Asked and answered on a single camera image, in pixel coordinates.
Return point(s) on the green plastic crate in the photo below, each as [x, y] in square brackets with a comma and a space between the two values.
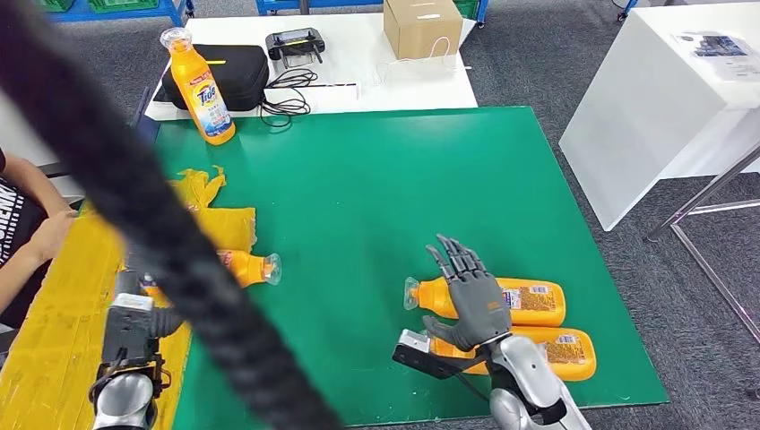
[121, 5]
[469, 7]
[47, 5]

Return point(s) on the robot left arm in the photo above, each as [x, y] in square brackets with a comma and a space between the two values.
[121, 403]

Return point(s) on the crumpled yellow plastic bag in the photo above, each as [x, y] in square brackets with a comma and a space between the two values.
[202, 187]

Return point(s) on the white long table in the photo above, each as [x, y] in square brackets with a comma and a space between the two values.
[415, 89]

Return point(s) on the person's hand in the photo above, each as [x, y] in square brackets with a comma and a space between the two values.
[59, 228]

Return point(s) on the orange detergent bottle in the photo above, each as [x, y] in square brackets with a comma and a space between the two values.
[246, 268]
[205, 101]
[534, 302]
[570, 356]

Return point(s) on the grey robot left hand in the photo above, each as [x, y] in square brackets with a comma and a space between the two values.
[167, 323]

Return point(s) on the silver metal post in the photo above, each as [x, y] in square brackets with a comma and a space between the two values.
[304, 6]

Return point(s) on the person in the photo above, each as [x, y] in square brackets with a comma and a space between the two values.
[15, 219]

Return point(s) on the white block table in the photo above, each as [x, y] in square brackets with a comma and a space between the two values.
[641, 118]

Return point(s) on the green table mat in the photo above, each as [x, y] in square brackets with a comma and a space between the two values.
[386, 178]

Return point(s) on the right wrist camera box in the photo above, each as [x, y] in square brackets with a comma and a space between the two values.
[415, 350]

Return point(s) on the black remote controller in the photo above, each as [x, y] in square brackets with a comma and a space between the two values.
[295, 44]

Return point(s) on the blue metal rack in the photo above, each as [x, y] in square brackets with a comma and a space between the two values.
[119, 16]
[344, 5]

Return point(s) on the black zip carry case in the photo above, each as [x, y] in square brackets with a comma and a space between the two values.
[243, 77]

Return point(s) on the cardboard box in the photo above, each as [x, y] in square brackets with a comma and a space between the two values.
[421, 30]

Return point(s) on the person's forearm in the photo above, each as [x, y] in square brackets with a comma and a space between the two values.
[24, 273]

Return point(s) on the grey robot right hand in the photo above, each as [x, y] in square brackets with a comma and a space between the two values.
[478, 308]

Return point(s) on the dark blue chair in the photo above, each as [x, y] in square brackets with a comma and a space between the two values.
[142, 127]

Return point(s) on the flat yellow plastic bag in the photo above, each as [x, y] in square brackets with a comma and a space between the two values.
[231, 228]

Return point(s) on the printed paper sheet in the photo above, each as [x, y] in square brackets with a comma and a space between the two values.
[718, 50]

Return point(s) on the blue cart leg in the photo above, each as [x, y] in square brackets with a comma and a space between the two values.
[628, 6]

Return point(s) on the chrome metal frame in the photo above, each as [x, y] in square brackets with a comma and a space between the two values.
[712, 189]

